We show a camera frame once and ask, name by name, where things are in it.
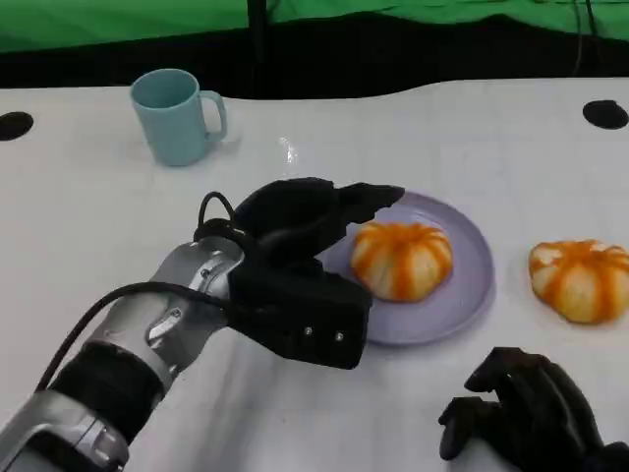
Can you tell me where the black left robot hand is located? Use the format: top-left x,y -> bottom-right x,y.
230,177 -> 407,270

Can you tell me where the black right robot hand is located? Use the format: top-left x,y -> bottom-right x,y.
437,346 -> 609,472

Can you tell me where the orange white toy bread roll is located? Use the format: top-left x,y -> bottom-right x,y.
349,221 -> 454,303
528,239 -> 629,325

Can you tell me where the lilac plate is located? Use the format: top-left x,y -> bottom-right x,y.
314,191 -> 495,348

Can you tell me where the pale green mug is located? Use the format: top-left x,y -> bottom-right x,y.
129,68 -> 228,168

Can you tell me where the black upright pole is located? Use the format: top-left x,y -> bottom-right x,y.
246,0 -> 269,97

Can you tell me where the green cloth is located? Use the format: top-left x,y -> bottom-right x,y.
0,0 -> 629,55

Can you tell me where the black round table grommet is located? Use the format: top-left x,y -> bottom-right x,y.
0,111 -> 35,143
582,99 -> 629,130

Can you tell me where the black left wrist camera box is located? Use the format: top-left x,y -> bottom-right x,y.
227,255 -> 373,371

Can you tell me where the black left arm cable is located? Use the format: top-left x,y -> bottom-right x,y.
34,191 -> 266,394

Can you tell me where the thin black hanging cable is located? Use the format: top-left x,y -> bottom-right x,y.
567,0 -> 597,78

